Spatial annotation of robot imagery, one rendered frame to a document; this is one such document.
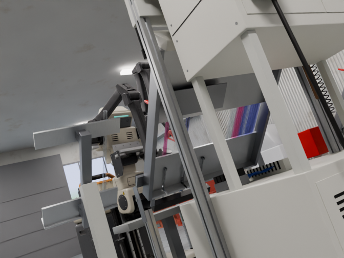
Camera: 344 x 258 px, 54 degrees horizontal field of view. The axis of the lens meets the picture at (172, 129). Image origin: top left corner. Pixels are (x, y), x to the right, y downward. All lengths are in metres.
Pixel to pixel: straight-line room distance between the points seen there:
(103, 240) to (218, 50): 0.83
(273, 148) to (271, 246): 4.80
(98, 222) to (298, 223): 0.78
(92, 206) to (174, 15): 0.78
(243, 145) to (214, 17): 1.01
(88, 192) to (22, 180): 8.18
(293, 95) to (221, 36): 5.35
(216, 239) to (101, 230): 0.47
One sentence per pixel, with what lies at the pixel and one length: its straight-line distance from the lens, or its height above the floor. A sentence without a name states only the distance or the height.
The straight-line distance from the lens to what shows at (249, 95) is 1.72.
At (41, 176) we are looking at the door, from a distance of 9.63.
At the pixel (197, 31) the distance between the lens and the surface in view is 1.06.
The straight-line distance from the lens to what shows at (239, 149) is 1.87.
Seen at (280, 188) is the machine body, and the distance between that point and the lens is 0.91.
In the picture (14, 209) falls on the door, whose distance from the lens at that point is 9.42.
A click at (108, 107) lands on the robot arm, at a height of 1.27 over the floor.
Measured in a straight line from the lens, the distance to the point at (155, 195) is 1.63.
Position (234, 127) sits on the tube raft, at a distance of 1.76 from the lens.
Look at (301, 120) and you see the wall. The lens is 6.25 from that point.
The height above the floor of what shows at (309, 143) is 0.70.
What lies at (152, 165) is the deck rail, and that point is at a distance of 1.49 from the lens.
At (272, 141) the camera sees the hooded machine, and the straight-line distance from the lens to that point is 5.81.
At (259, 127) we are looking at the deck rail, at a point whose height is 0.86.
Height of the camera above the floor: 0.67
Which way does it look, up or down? 11 degrees up
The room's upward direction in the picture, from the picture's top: 18 degrees counter-clockwise
